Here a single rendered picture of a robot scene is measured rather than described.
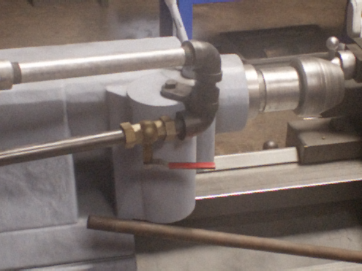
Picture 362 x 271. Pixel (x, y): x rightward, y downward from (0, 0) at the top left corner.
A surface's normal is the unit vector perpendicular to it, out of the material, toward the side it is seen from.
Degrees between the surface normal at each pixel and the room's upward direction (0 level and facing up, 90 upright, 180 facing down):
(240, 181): 0
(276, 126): 0
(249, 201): 90
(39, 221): 66
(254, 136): 0
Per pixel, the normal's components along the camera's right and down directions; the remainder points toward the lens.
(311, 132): 0.00, -0.86
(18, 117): 0.19, 0.38
